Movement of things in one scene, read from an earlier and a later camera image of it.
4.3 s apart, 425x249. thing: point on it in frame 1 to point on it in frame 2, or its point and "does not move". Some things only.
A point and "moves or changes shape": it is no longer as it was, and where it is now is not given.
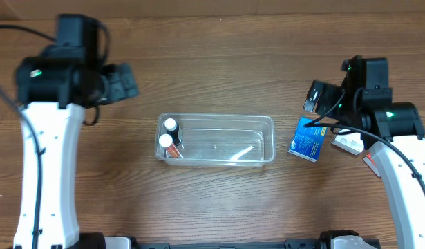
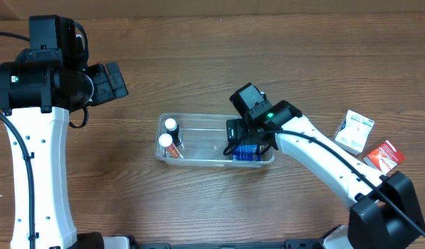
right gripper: x=316 y=95 to x=235 y=131
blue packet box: x=307 y=142 moves or changes shape
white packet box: x=352 y=142 does not move
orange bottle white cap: x=166 y=141 does not move
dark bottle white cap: x=173 y=130 does not move
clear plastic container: x=220 y=140 does not move
